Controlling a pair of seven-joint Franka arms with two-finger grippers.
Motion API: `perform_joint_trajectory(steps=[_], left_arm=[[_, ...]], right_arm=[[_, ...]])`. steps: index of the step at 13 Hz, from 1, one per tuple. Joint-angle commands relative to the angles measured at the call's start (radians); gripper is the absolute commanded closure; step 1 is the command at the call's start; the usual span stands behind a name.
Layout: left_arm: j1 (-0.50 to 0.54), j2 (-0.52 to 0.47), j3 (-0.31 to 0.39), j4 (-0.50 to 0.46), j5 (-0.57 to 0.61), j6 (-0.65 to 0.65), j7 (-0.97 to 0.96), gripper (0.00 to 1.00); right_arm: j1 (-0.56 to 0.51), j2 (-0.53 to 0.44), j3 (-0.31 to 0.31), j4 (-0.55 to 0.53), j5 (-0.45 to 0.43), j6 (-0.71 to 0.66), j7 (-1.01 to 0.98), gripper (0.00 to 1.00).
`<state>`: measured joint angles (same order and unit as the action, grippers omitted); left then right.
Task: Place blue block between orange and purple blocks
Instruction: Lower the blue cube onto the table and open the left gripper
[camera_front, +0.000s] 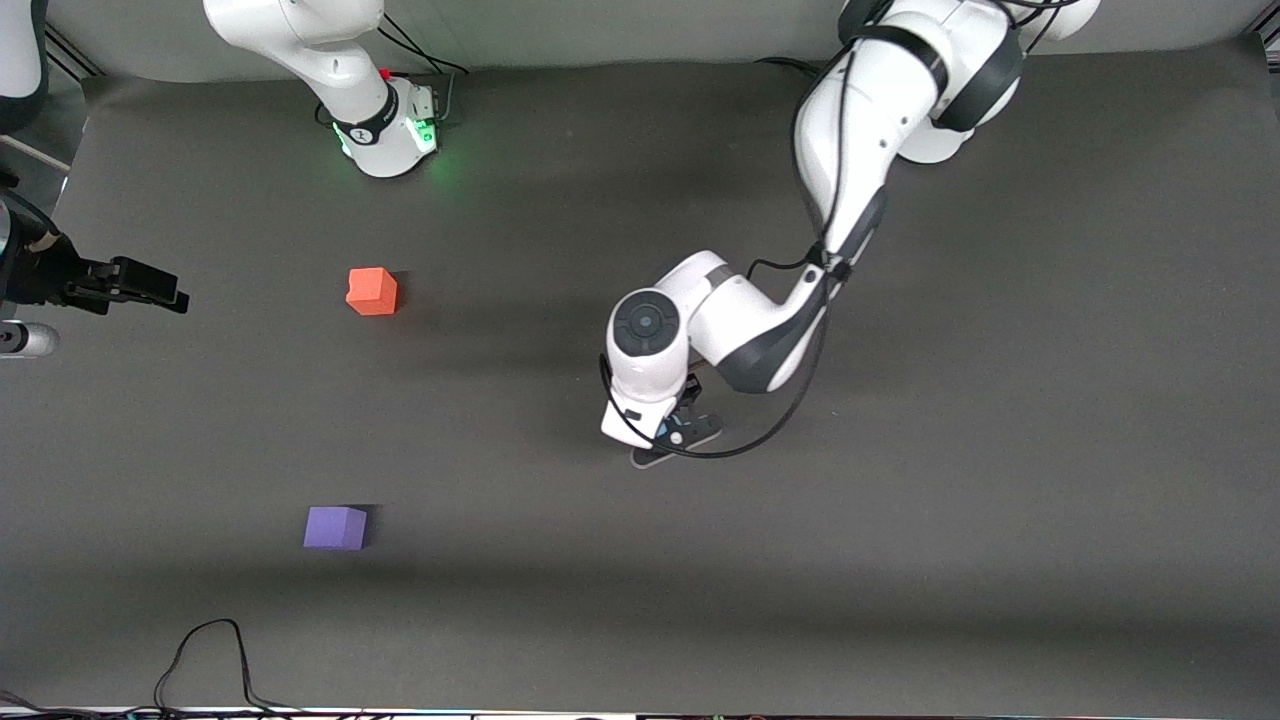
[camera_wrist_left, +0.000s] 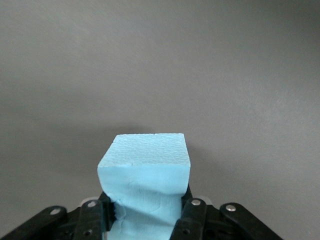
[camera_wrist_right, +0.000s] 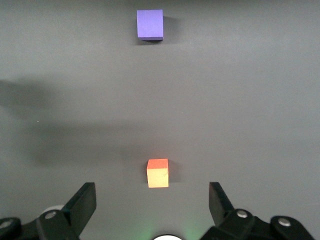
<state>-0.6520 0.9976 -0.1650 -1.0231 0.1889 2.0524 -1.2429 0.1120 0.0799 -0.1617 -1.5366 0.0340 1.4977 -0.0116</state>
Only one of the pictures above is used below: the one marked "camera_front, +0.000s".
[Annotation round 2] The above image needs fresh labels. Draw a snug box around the orange foam block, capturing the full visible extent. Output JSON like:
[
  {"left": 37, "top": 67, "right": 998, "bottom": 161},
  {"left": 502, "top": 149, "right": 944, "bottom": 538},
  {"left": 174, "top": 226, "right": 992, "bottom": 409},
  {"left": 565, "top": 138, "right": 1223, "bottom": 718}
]
[{"left": 346, "top": 267, "right": 399, "bottom": 317}]

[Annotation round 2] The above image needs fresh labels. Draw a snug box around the purple foam block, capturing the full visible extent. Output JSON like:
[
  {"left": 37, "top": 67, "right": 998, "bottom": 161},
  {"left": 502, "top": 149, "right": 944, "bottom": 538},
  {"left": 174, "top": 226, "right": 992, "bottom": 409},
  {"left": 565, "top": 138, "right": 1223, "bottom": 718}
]
[{"left": 303, "top": 506, "right": 369, "bottom": 552}]

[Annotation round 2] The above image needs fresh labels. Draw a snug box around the thin pale rod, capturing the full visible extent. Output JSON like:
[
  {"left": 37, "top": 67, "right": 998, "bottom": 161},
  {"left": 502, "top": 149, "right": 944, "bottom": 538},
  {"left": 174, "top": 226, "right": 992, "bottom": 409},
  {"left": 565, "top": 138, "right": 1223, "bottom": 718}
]
[{"left": 0, "top": 135, "right": 69, "bottom": 169}]

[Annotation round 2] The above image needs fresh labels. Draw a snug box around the dark grey table mat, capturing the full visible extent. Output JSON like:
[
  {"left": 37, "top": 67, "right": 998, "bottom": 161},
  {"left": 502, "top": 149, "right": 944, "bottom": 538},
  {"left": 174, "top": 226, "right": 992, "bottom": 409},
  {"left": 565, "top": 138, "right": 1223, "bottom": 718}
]
[{"left": 0, "top": 35, "right": 1280, "bottom": 716}]

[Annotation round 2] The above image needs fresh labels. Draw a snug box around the black looped floor cable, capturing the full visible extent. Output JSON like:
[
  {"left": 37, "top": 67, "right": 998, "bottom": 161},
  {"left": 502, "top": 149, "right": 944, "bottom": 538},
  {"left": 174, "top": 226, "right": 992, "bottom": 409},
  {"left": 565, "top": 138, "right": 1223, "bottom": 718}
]
[{"left": 0, "top": 618, "right": 331, "bottom": 720}]

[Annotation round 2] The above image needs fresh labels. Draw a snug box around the black right arm base cable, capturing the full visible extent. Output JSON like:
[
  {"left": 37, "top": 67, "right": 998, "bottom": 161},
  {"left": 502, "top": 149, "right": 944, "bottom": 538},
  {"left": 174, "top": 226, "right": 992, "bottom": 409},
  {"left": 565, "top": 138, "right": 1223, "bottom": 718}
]
[{"left": 372, "top": 12, "right": 471, "bottom": 126}]

